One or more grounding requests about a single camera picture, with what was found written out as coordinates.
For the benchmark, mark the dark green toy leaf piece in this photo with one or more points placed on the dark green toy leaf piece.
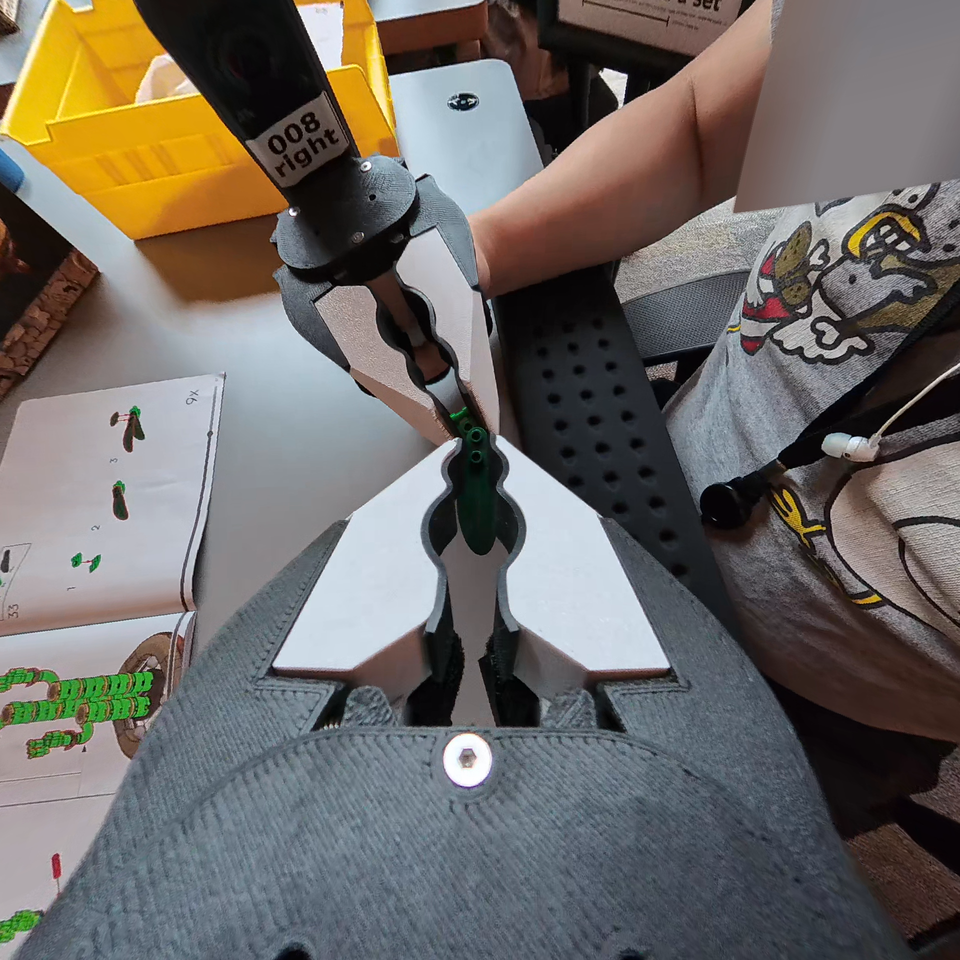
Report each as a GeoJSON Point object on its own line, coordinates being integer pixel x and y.
{"type": "Point", "coordinates": [476, 510]}

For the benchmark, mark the dark mesh chair armrest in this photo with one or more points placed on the dark mesh chair armrest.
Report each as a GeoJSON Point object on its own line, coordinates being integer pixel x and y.
{"type": "Point", "coordinates": [682, 315]}

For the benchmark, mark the black table grommet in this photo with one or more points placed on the black table grommet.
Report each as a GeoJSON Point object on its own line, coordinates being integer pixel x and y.
{"type": "Point", "coordinates": [463, 101]}

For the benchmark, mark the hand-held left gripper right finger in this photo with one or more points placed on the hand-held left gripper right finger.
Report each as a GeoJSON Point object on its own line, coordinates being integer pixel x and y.
{"type": "Point", "coordinates": [585, 600]}

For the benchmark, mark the crumpled white paper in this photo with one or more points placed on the crumpled white paper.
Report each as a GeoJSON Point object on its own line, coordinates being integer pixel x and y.
{"type": "Point", "coordinates": [161, 79]}

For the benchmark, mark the black bamboo picture box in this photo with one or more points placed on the black bamboo picture box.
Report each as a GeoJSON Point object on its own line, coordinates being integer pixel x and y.
{"type": "Point", "coordinates": [30, 300]}

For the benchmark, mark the person's right hand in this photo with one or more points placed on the person's right hand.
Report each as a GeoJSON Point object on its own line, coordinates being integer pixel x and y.
{"type": "Point", "coordinates": [429, 361]}

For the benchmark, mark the blue tape roll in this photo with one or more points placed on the blue tape roll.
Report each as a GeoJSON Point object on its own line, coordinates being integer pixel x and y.
{"type": "Point", "coordinates": [9, 171]}

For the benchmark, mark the yellow plastic bin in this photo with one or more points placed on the yellow plastic bin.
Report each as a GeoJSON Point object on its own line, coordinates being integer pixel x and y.
{"type": "Point", "coordinates": [150, 165]}

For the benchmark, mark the person's right forearm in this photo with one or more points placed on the person's right forearm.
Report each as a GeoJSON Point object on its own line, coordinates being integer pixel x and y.
{"type": "Point", "coordinates": [600, 195]}

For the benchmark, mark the black framed marker sign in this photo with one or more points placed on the black framed marker sign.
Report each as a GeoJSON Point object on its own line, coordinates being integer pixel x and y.
{"type": "Point", "coordinates": [645, 22]}

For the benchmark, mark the bright green brick piece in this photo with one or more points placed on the bright green brick piece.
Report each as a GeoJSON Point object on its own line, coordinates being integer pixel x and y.
{"type": "Point", "coordinates": [460, 418]}

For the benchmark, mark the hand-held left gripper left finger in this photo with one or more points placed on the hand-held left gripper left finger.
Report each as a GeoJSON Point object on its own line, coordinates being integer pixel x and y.
{"type": "Point", "coordinates": [360, 600]}

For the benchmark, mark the building instruction booklet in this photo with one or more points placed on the building instruction booklet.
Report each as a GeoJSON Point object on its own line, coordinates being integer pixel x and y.
{"type": "Point", "coordinates": [90, 487]}

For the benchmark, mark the grey printed shirt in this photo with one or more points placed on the grey printed shirt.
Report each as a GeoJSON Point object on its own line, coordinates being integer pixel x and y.
{"type": "Point", "coordinates": [862, 562]}

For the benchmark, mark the black studded pad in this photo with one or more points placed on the black studded pad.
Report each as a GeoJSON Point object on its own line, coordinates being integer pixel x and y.
{"type": "Point", "coordinates": [585, 420]}

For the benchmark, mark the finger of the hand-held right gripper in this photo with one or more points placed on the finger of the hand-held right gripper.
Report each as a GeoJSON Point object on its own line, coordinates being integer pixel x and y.
{"type": "Point", "coordinates": [360, 337]}
{"type": "Point", "coordinates": [454, 300]}

